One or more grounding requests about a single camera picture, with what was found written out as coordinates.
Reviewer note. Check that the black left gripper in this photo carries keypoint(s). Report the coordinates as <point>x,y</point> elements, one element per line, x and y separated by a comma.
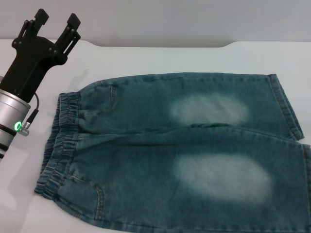
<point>29,65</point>

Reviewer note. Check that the blue denim shorts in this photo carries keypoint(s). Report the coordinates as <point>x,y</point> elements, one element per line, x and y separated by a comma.
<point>145,157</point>

